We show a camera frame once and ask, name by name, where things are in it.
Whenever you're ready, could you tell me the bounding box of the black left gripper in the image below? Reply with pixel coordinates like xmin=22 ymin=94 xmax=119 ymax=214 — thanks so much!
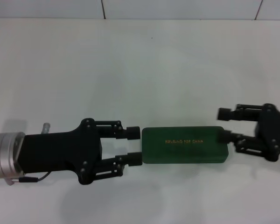
xmin=18 ymin=118 xmax=143 ymax=186

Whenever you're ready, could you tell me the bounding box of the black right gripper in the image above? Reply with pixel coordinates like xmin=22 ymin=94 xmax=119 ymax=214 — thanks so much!
xmin=216 ymin=103 xmax=280 ymax=162

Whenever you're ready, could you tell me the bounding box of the green glasses case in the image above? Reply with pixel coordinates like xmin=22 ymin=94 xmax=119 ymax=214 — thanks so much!
xmin=141 ymin=126 xmax=230 ymax=165

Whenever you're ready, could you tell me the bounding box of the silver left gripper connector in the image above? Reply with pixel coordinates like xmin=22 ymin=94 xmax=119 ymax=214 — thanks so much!
xmin=41 ymin=122 xmax=52 ymax=135

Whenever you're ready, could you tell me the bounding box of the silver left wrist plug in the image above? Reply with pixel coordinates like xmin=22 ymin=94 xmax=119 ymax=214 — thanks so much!
xmin=4 ymin=177 xmax=21 ymax=187

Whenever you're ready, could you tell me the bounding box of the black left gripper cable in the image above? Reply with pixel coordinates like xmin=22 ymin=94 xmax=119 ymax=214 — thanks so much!
xmin=18 ymin=171 xmax=50 ymax=183

